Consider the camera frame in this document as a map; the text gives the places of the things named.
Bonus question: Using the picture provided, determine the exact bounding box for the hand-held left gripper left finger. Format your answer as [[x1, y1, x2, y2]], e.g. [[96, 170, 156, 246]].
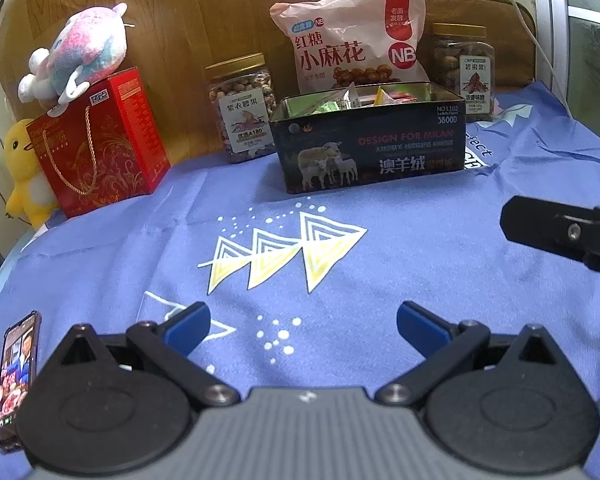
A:
[[37, 301, 241, 408]]

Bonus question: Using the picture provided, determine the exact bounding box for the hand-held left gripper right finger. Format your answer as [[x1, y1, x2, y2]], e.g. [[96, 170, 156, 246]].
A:
[[376, 301, 576, 408]]

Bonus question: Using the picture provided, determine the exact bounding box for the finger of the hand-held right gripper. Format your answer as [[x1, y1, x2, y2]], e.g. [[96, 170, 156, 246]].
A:
[[499, 195, 600, 288]]

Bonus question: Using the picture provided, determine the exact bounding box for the dark tin box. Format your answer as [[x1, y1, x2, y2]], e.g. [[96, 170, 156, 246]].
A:
[[269, 81, 467, 195]]

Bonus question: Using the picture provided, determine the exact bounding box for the blue printed cloth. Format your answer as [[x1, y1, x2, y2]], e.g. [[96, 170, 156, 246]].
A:
[[0, 80, 600, 480]]

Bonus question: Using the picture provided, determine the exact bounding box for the smartphone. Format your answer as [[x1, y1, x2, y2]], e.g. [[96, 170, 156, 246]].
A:
[[0, 310, 42, 455]]

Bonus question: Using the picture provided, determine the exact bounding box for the brown label nut jar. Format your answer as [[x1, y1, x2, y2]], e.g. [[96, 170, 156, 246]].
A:
[[430, 22, 497, 123]]

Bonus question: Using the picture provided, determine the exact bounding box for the red gift box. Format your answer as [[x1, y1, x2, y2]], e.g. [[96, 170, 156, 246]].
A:
[[26, 67, 172, 219]]

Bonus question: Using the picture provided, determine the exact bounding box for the gold lid nut jar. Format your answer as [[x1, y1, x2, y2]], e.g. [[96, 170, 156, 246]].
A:
[[204, 52, 279, 165]]

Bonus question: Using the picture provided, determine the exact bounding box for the yellow plush duck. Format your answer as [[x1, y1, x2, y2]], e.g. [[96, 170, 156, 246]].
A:
[[4, 117, 61, 229]]

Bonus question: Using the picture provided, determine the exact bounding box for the large pink snack bag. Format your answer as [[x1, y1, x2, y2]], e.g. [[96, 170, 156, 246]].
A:
[[270, 0, 431, 96]]

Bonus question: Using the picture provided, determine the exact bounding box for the pink and blue plush toy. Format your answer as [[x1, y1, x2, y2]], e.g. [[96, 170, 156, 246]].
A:
[[17, 2, 131, 111]]

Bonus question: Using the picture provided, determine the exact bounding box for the brown cardboard box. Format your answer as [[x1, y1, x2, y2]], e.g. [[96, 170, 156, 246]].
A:
[[0, 0, 361, 161]]

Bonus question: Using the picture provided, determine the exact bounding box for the white window frame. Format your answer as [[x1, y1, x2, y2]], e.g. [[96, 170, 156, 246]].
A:
[[530, 0, 600, 156]]

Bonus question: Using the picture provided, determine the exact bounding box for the white cable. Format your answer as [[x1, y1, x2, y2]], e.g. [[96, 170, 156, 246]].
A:
[[482, 0, 576, 122]]

